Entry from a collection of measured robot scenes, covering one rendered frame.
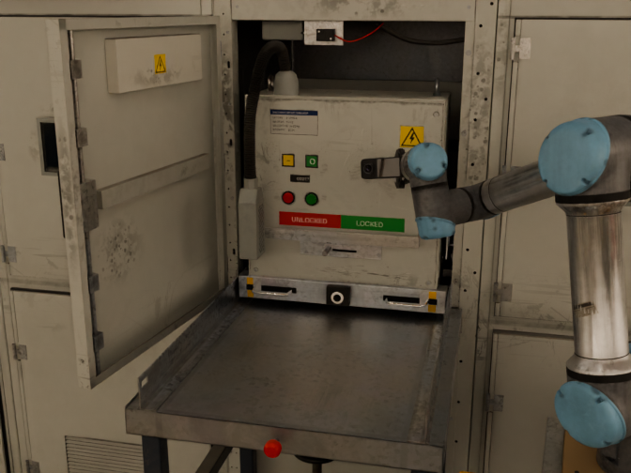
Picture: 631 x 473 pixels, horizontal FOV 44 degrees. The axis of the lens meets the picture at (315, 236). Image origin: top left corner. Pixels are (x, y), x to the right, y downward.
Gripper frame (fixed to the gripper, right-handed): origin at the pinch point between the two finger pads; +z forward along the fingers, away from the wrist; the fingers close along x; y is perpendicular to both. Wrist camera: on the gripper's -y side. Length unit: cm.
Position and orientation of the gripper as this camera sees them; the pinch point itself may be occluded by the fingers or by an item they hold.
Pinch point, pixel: (394, 171)
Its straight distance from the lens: 189.9
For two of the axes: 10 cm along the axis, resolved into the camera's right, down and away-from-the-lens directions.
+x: -0.1, -10.0, -0.2
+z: -0.4, -0.2, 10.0
